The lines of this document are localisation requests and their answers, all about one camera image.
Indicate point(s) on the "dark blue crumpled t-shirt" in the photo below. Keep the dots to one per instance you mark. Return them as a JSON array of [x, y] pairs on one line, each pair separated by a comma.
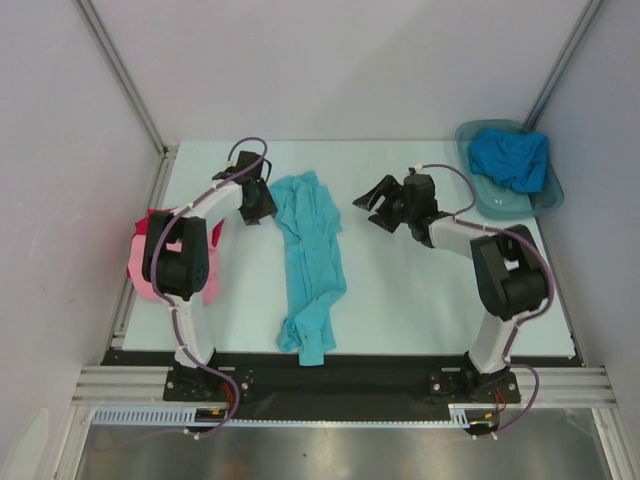
[[517, 161]]

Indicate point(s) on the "light blue t-shirt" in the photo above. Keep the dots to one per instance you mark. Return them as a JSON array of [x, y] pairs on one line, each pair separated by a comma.
[[310, 223]]

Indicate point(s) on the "light blue cable duct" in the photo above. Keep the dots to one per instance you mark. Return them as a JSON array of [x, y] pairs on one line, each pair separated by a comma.
[[159, 416]]

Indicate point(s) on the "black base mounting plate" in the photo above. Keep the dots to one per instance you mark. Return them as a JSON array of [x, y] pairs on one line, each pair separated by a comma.
[[347, 388]]

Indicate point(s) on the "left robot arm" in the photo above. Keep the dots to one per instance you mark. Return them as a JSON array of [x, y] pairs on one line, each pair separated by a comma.
[[176, 256]]

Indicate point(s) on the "aluminium frame rail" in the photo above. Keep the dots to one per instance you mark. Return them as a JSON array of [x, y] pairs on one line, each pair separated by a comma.
[[120, 385]]

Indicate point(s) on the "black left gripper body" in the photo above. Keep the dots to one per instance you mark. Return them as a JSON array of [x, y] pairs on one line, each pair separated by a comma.
[[262, 205]]

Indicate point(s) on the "red folded t-shirt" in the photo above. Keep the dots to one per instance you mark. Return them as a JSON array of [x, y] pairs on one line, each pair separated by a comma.
[[141, 229]]

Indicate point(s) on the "pink folded t-shirt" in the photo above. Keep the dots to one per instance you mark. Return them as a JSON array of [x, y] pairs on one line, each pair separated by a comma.
[[144, 287]]

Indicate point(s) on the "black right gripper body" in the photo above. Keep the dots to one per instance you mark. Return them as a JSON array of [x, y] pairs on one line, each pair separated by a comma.
[[392, 206]]

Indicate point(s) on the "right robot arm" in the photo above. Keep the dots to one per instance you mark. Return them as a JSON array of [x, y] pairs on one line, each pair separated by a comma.
[[513, 281]]

